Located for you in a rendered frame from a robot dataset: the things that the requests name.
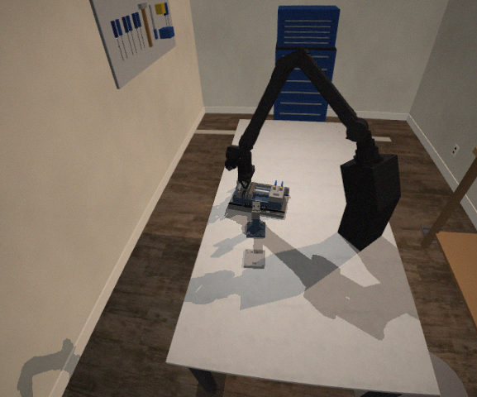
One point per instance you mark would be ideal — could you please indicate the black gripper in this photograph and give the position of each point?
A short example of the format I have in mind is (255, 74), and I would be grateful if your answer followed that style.
(249, 171)

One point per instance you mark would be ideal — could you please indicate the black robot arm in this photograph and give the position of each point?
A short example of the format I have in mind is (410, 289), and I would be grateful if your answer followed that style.
(357, 129)

